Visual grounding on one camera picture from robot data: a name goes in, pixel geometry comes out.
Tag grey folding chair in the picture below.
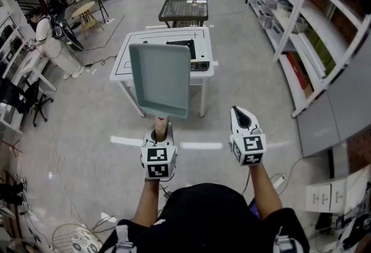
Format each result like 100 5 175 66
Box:
86 0 110 24

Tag person's left forearm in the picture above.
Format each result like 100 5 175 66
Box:
132 178 162 228

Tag dark mesh side table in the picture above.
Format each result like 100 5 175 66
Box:
158 0 209 29

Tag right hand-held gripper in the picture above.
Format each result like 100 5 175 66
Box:
230 105 267 166

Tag person's black shirt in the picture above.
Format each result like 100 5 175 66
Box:
98 182 310 253

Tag black induction cooktop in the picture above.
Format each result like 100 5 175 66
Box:
166 38 210 72

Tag white shelving unit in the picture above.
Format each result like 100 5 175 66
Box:
248 0 371 118

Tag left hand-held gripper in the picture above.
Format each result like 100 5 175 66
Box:
141 121 178 180

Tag black office chair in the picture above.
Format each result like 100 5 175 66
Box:
17 79 55 128

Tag red flat box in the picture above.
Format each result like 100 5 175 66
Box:
286 52 314 96

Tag white desk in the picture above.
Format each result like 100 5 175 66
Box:
19 49 57 92

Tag white storage boxes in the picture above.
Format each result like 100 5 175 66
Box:
305 179 348 214

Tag white table with black lines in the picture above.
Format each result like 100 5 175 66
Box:
109 27 215 119

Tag white power strip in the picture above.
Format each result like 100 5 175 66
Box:
272 174 286 189

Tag grey cabinet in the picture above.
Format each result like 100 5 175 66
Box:
295 43 371 157

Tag person's right forearm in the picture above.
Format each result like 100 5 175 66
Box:
248 163 283 219

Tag wire stool patterned cushion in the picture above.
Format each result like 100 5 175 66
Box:
52 222 104 253

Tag round wooden table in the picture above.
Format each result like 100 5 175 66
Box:
71 1 105 40

